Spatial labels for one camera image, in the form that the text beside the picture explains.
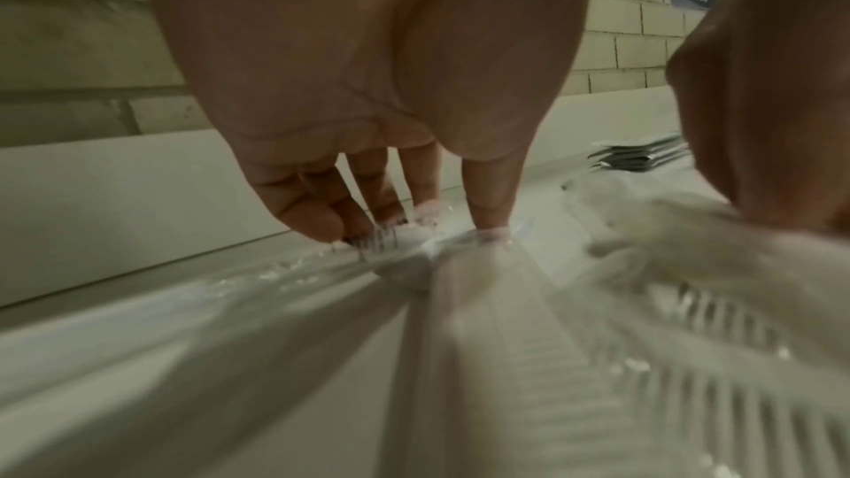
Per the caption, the person's right hand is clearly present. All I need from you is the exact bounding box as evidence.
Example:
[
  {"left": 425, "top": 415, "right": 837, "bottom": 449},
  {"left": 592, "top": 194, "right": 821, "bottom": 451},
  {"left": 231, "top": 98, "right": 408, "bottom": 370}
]
[{"left": 663, "top": 0, "right": 850, "bottom": 235}]

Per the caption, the person's left hand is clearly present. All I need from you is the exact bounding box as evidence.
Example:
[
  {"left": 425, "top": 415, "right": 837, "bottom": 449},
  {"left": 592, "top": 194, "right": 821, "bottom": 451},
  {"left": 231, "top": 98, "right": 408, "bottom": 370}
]
[{"left": 128, "top": 0, "right": 598, "bottom": 245}]

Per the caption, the stack of white sachets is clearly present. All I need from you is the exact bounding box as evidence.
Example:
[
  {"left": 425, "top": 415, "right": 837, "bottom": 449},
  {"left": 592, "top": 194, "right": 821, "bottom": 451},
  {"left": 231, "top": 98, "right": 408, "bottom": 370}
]
[{"left": 587, "top": 131, "right": 692, "bottom": 173}]

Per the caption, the white backsplash upstand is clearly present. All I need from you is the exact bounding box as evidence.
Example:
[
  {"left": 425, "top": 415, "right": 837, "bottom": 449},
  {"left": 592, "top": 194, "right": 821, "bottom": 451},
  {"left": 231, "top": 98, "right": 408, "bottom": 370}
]
[{"left": 0, "top": 81, "right": 686, "bottom": 310}]

